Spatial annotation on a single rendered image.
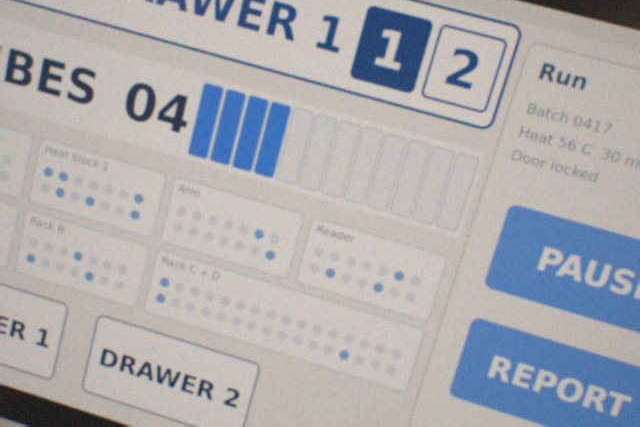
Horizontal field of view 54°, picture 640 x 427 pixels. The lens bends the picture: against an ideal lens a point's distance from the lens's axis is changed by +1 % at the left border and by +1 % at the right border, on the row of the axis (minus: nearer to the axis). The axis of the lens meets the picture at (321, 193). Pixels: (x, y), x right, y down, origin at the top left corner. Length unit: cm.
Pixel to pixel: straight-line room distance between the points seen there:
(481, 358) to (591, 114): 13
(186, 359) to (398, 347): 11
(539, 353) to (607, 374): 3
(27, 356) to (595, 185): 31
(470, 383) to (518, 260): 7
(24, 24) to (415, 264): 24
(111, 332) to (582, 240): 25
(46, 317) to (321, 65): 20
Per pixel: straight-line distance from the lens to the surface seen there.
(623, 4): 33
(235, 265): 33
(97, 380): 38
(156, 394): 37
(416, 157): 31
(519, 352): 34
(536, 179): 32
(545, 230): 32
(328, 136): 31
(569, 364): 34
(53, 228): 36
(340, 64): 31
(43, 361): 39
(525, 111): 31
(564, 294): 33
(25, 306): 38
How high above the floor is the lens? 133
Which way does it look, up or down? 49 degrees down
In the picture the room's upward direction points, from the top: 11 degrees clockwise
